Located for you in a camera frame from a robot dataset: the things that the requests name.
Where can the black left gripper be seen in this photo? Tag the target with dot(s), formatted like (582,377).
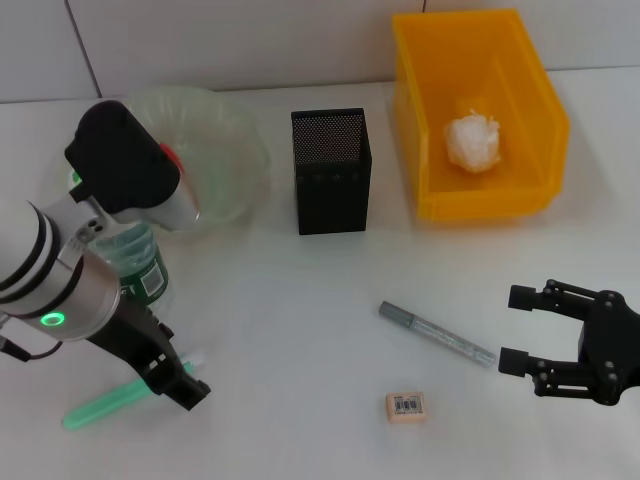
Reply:
(140,335)

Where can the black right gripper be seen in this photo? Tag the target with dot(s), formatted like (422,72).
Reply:
(610,350)

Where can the green pen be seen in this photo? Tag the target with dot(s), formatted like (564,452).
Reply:
(100,407)

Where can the clear green-label water bottle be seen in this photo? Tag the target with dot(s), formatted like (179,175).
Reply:
(145,270)

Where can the white paper ball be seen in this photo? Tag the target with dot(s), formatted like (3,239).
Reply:
(472,142)

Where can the orange fruit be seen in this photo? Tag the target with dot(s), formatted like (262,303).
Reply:
(170,154)

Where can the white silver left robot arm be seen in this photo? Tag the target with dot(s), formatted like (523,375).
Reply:
(40,270)

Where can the grey marker pen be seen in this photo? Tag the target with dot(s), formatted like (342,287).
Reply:
(440,335)

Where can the beige eraser with barcode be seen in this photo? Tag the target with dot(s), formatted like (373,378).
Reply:
(407,407)

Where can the black mesh pen holder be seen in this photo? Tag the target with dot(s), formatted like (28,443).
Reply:
(332,200)

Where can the green glass fruit plate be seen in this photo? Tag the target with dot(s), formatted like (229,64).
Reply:
(225,150)

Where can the yellow plastic bin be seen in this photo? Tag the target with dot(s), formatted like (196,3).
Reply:
(500,200)

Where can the left wrist camera housing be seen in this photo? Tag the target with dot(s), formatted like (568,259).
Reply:
(125,160)

